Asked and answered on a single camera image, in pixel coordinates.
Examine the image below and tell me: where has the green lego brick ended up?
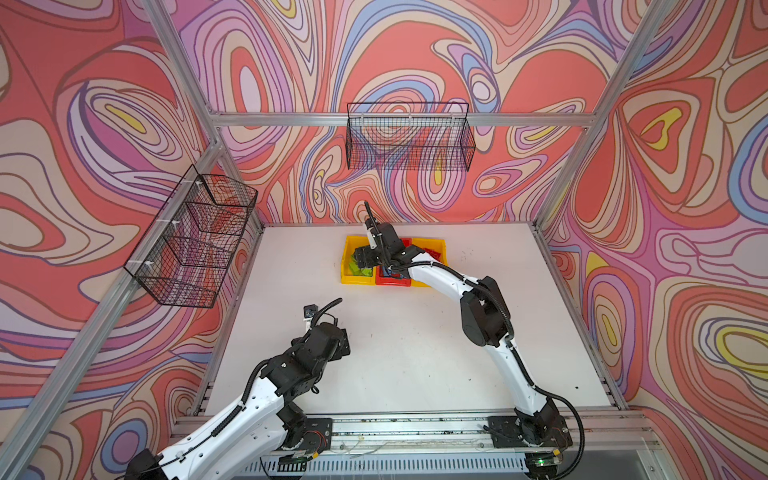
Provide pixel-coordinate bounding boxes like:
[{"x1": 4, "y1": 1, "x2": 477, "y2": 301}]
[{"x1": 349, "y1": 262, "x2": 374, "y2": 278}]

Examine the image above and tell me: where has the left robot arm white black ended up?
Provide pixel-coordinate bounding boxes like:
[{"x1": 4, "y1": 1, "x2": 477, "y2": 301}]
[{"x1": 122, "y1": 298, "x2": 350, "y2": 479}]

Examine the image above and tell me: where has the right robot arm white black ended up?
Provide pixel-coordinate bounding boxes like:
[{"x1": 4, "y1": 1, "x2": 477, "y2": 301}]
[{"x1": 353, "y1": 202, "x2": 580, "y2": 449}]

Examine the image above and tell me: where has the pile of red legos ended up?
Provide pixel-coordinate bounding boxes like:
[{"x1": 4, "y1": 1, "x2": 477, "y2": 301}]
[{"x1": 423, "y1": 247, "x2": 445, "y2": 262}]

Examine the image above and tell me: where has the red plastic bin middle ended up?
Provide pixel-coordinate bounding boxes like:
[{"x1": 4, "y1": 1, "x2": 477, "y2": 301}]
[{"x1": 375, "y1": 237, "x2": 412, "y2": 288}]

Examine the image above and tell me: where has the yellow plastic bin left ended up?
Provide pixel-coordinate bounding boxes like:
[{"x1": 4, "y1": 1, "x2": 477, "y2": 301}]
[{"x1": 340, "y1": 235, "x2": 375, "y2": 286}]

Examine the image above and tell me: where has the yellow plastic bin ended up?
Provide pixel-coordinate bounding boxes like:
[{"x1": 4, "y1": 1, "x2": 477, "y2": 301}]
[
  {"x1": 411, "y1": 238, "x2": 447, "y2": 264},
  {"x1": 340, "y1": 235, "x2": 375, "y2": 286}
]

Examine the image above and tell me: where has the yellow plastic bin right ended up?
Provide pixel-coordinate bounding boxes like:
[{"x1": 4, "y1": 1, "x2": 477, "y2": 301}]
[{"x1": 411, "y1": 238, "x2": 447, "y2": 264}]

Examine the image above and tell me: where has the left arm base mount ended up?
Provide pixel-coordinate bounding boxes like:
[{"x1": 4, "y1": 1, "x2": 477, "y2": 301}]
[{"x1": 280, "y1": 417, "x2": 333, "y2": 457}]

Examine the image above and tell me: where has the black wire basket back wall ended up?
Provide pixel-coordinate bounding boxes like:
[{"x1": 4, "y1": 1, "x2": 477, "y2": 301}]
[{"x1": 345, "y1": 100, "x2": 476, "y2": 172}]

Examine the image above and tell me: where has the black wire basket wall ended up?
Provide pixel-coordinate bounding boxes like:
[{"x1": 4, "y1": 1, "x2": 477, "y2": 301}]
[
  {"x1": 345, "y1": 100, "x2": 476, "y2": 172},
  {"x1": 123, "y1": 166, "x2": 258, "y2": 309}
]

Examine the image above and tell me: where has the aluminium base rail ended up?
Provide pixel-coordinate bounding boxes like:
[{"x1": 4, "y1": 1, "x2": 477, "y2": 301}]
[{"x1": 161, "y1": 410, "x2": 667, "y2": 480}]

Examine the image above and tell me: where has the black wire basket left wall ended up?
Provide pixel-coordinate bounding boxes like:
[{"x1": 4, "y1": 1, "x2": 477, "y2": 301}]
[{"x1": 123, "y1": 166, "x2": 258, "y2": 309}]

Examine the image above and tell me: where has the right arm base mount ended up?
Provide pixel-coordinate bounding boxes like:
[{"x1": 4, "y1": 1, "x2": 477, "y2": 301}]
[{"x1": 483, "y1": 416, "x2": 574, "y2": 450}]

